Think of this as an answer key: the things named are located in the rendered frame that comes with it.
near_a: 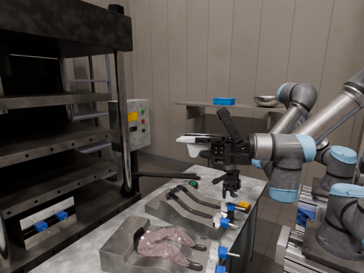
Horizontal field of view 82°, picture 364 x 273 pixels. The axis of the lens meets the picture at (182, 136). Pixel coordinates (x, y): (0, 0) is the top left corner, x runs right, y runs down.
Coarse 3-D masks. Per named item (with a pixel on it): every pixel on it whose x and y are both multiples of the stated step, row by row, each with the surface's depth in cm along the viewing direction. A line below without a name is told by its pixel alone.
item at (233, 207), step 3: (222, 201) 120; (222, 204) 120; (228, 204) 119; (231, 204) 119; (234, 204) 119; (222, 207) 120; (225, 207) 119; (228, 207) 118; (231, 207) 117; (234, 207) 116; (237, 207) 117; (240, 207) 116; (222, 210) 120; (225, 210) 119; (228, 210) 120; (231, 210) 117; (234, 210) 117
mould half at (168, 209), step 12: (168, 192) 147; (180, 192) 133; (192, 192) 137; (156, 204) 133; (168, 204) 121; (192, 204) 128; (216, 204) 128; (156, 216) 129; (168, 216) 123; (180, 216) 118; (192, 216) 117; (228, 216) 118; (192, 228) 115; (204, 228) 110; (216, 228) 106
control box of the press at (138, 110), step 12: (108, 108) 163; (132, 108) 163; (144, 108) 174; (132, 120) 165; (144, 120) 174; (132, 132) 166; (144, 132) 178; (120, 144) 164; (132, 144) 168; (144, 144) 180; (132, 156) 177; (132, 168) 181
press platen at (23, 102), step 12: (0, 96) 106; (12, 96) 106; (24, 96) 106; (36, 96) 106; (48, 96) 109; (60, 96) 114; (72, 96) 119; (84, 96) 125; (96, 96) 132; (108, 96) 140; (0, 108) 93; (12, 108) 97
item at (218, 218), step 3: (216, 213) 114; (219, 213) 114; (216, 216) 112; (219, 216) 112; (222, 216) 112; (213, 219) 111; (216, 219) 110; (219, 219) 109; (222, 219) 111; (225, 219) 111; (228, 219) 111; (216, 222) 111; (219, 222) 110; (222, 222) 109; (225, 222) 109; (228, 222) 109; (222, 225) 110; (225, 225) 108; (228, 225) 110; (231, 225) 108; (234, 225) 108; (237, 228) 107
